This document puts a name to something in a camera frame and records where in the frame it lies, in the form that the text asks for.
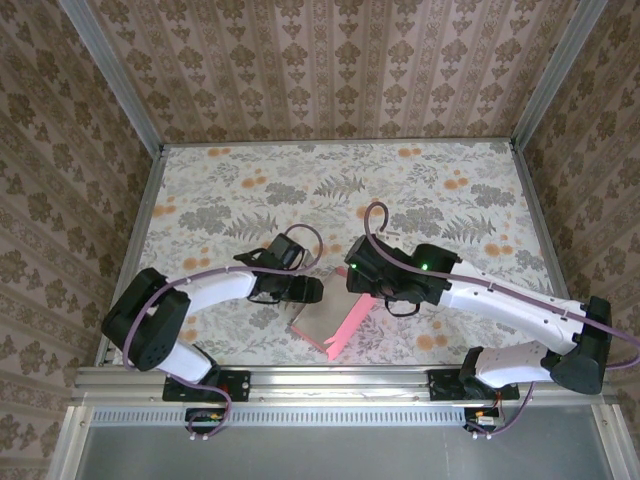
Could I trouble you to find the pink paper box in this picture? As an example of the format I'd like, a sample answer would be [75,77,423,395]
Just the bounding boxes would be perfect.
[289,267,377,362]

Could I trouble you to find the floral tablecloth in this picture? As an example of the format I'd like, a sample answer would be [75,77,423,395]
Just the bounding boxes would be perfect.
[112,142,576,366]

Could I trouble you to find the grey metal panel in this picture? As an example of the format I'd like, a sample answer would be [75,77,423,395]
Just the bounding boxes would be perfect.
[74,405,616,480]

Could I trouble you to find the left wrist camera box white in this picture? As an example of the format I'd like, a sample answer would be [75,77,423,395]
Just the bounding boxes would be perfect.
[297,249,322,274]

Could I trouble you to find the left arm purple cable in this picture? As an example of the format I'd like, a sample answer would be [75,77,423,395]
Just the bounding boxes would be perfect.
[122,223,324,444]

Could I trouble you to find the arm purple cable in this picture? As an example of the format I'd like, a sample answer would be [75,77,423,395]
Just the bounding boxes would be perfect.
[363,202,640,442]
[122,223,324,444]

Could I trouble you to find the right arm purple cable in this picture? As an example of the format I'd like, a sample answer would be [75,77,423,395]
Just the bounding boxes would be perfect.
[363,202,640,442]

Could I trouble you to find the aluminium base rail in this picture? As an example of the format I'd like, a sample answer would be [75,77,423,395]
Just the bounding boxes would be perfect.
[69,363,617,407]

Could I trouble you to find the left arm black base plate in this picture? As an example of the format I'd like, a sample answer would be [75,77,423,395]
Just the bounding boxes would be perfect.
[163,369,252,404]

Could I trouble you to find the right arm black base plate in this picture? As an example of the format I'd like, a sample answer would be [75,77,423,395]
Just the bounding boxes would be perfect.
[427,369,521,404]

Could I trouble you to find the slotted grey cable duct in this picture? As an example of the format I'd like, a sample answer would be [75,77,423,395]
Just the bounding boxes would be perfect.
[92,407,469,427]

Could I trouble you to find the aluminium table side rail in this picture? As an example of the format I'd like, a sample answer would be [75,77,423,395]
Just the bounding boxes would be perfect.
[509,142,591,364]
[94,147,166,369]

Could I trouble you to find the aluminium corner post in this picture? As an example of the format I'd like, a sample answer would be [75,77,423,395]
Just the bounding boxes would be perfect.
[509,0,609,151]
[57,0,166,154]

